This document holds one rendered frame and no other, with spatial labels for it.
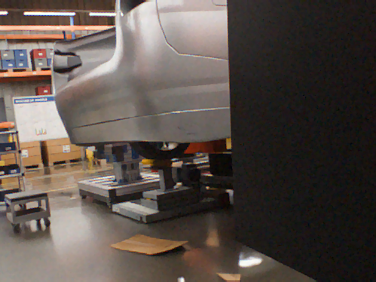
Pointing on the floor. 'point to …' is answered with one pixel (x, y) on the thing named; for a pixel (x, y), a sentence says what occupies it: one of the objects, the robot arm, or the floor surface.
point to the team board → (38, 119)
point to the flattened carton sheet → (147, 244)
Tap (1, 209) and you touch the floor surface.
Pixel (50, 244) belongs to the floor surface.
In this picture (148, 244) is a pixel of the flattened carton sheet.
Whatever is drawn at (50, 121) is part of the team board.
